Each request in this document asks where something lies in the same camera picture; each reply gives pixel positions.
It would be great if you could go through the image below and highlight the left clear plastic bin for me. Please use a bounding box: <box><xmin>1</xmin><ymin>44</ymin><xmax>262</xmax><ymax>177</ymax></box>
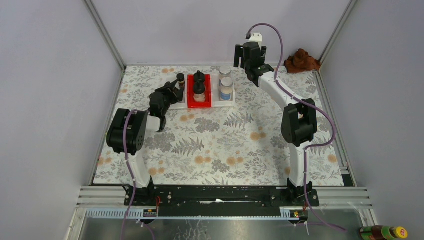
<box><xmin>163</xmin><ymin>76</ymin><xmax>188</xmax><ymax>110</ymax></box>

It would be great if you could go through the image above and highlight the brown crumpled cloth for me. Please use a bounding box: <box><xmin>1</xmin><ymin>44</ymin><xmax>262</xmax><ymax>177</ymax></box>
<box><xmin>284</xmin><ymin>48</ymin><xmax>322</xmax><ymax>74</ymax></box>

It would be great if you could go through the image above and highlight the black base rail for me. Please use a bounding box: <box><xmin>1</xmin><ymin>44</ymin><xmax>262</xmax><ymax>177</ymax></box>
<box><xmin>124</xmin><ymin>185</ymin><xmax>320</xmax><ymax>218</ymax></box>

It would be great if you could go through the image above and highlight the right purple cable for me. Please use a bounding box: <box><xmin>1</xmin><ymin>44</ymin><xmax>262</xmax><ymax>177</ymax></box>
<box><xmin>245</xmin><ymin>23</ymin><xmax>347</xmax><ymax>232</ymax></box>

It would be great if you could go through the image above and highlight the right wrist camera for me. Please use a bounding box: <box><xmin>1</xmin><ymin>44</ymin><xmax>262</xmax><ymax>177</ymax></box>
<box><xmin>246</xmin><ymin>33</ymin><xmax>263</xmax><ymax>45</ymax></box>

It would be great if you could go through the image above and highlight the red plastic bin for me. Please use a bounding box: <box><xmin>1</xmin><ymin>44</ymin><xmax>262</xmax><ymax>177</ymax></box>
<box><xmin>185</xmin><ymin>74</ymin><xmax>212</xmax><ymax>109</ymax></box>

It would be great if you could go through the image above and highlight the right clear plastic bin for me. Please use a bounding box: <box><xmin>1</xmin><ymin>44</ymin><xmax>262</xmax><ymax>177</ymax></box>
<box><xmin>210</xmin><ymin>73</ymin><xmax>236</xmax><ymax>108</ymax></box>

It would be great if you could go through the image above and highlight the green yellow-cap bottle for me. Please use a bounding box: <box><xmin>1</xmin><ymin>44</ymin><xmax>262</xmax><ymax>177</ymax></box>
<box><xmin>358</xmin><ymin>225</ymin><xmax>409</xmax><ymax>240</ymax></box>

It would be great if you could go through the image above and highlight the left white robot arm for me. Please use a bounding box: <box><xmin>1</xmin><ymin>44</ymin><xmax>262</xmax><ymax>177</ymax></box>
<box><xmin>106</xmin><ymin>80</ymin><xmax>185</xmax><ymax>206</ymax></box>

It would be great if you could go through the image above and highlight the clear plastic bin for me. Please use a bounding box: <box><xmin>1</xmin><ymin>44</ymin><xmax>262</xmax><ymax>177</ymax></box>
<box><xmin>163</xmin><ymin>76</ymin><xmax>188</xmax><ymax>110</ymax></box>
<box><xmin>210</xmin><ymin>73</ymin><xmax>236</xmax><ymax>108</ymax></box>

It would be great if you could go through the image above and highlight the small dark spice bottle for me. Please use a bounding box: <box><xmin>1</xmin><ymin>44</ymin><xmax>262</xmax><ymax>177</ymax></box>
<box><xmin>176</xmin><ymin>73</ymin><xmax>186</xmax><ymax>89</ymax></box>

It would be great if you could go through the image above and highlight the blue-label shaker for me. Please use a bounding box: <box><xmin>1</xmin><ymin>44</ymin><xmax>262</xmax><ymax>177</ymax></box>
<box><xmin>219</xmin><ymin>77</ymin><xmax>233</xmax><ymax>101</ymax></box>
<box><xmin>218</xmin><ymin>66</ymin><xmax>232</xmax><ymax>80</ymax></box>

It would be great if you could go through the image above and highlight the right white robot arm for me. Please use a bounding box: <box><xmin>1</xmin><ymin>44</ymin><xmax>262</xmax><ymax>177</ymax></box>
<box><xmin>233</xmin><ymin>41</ymin><xmax>318</xmax><ymax>206</ymax></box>

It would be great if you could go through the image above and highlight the black-cap jar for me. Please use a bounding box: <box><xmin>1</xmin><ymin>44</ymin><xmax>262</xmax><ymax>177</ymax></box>
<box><xmin>192</xmin><ymin>82</ymin><xmax>206</xmax><ymax>103</ymax></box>
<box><xmin>193</xmin><ymin>70</ymin><xmax>206</xmax><ymax>84</ymax></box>

